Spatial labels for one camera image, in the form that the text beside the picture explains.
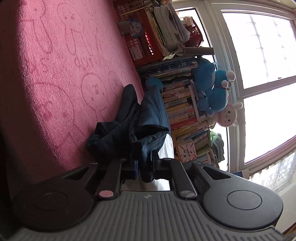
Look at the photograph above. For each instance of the blue plush toy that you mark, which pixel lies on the blue plush toy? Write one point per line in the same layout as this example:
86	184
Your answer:
212	86

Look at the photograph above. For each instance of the white and navy jacket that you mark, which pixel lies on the white and navy jacket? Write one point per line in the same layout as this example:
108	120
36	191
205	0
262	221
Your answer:
137	130

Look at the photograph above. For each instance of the pink and white plush doll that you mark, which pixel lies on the pink and white plush doll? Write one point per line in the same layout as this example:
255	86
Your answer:
227	117

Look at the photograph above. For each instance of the pink rabbit print towel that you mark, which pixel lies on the pink rabbit print towel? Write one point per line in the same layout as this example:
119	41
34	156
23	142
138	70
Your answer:
64	66

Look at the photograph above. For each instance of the row of upright books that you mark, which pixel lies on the row of upright books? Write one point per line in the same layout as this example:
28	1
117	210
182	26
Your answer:
180	99

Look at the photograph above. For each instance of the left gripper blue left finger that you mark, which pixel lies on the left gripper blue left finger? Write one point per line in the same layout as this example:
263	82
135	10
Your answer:
117	172

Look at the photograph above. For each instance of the blue plush ball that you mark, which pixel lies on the blue plush ball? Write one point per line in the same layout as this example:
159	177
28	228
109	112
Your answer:
152	81

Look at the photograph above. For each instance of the red plastic basket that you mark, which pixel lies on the red plastic basket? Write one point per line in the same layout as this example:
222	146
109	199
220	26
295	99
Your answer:
143	47

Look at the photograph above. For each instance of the stack of papers and notebooks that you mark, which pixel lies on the stack of papers and notebooks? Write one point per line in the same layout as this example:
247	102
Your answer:
169	31

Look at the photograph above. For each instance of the folded green cloth stack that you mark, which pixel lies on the folded green cloth stack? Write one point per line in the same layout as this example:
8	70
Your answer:
217	146

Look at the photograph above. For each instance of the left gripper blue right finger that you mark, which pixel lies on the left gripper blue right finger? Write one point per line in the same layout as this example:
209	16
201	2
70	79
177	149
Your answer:
173	171

